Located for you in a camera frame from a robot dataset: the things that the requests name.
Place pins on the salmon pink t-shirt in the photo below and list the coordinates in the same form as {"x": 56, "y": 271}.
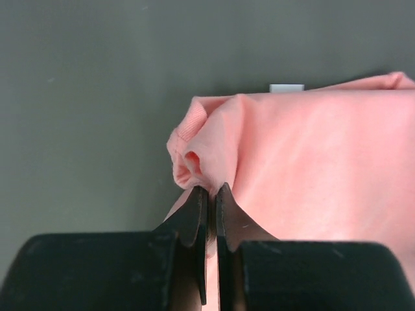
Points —
{"x": 335, "y": 163}

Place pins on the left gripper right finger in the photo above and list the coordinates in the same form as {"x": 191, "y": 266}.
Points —
{"x": 259, "y": 272}

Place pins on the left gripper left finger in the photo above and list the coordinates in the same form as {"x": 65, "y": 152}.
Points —
{"x": 162, "y": 269}

